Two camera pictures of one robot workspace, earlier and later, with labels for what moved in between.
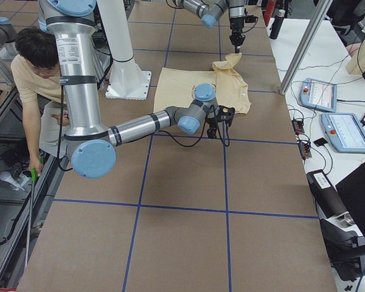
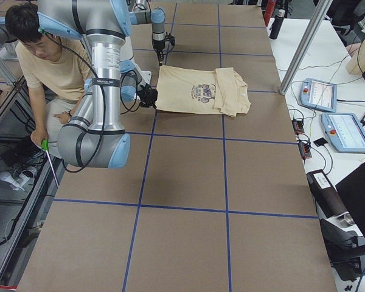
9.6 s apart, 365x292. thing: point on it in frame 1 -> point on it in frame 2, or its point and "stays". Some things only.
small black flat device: (320, 142) stays
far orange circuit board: (298, 126) stays
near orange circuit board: (305, 150) stays
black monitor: (359, 190) stays
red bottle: (268, 10) stays
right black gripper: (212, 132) -> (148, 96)
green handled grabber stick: (33, 176) -> (45, 146)
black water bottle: (277, 24) stays
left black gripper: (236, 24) -> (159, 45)
